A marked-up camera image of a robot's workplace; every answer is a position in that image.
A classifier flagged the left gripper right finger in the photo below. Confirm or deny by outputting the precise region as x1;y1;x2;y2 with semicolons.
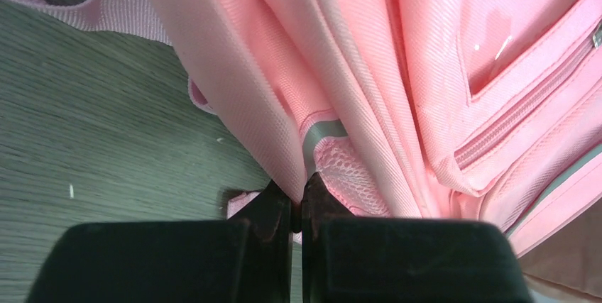
300;174;532;302

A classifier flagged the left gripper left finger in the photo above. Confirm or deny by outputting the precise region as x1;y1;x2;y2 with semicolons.
27;183;292;302

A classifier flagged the pink student backpack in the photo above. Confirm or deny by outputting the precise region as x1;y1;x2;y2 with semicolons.
0;0;602;303

